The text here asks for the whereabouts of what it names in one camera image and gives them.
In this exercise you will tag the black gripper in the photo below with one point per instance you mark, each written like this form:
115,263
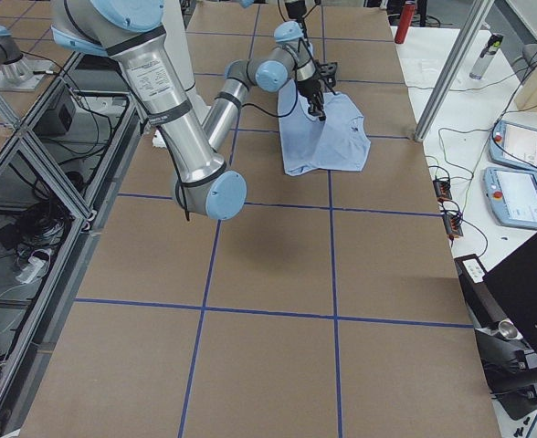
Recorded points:
308,87

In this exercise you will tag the light blue t-shirt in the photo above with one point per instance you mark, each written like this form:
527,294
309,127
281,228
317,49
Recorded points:
338,143

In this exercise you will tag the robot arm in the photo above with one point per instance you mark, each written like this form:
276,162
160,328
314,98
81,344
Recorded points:
296,9
132,34

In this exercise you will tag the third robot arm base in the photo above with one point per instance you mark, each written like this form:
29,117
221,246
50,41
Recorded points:
16,70

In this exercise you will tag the red cylinder bottle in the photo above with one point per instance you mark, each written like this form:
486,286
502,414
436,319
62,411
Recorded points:
405,20

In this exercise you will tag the small electronics board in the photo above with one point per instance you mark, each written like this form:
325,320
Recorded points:
450,211

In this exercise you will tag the clear water bottle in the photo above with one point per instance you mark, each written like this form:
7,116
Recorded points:
486,56

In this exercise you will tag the far teach pendant tablet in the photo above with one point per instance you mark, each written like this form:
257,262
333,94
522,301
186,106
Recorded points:
514,145

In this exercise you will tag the teach pendant tablet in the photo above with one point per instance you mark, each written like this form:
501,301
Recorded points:
514,145
512,196

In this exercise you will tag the near teach pendant tablet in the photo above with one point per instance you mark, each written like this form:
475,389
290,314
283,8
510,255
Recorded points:
512,196

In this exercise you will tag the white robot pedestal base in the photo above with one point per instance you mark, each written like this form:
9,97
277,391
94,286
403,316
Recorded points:
176,48

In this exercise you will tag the aluminium frame post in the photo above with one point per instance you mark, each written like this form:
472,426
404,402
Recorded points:
455,58

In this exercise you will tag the aluminium frame rack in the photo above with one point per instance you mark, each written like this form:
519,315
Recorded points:
64,147

